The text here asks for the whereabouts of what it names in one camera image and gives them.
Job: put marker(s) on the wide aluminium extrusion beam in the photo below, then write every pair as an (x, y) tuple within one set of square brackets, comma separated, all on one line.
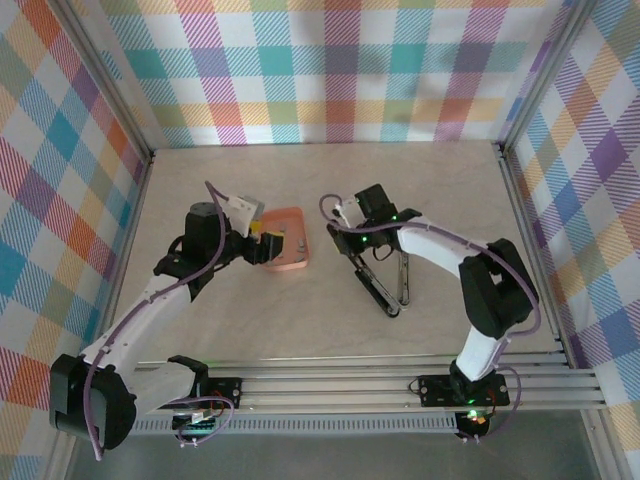
[(325, 385)]

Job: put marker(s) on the aluminium table edge rail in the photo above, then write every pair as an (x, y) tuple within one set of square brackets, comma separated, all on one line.
[(143, 182), (510, 175)]

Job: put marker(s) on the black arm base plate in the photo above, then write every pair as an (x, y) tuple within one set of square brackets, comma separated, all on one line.
[(225, 395), (435, 392)]

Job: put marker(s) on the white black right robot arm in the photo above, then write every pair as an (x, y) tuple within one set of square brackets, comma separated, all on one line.
[(435, 245)]

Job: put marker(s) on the aluminium frame post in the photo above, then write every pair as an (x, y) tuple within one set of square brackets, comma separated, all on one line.
[(107, 80), (545, 75)]

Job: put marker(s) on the pink plastic tray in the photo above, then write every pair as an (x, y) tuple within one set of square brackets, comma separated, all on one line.
[(292, 235)]

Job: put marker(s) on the small circuit board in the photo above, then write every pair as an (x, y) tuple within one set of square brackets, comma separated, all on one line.
[(197, 425), (472, 419)]

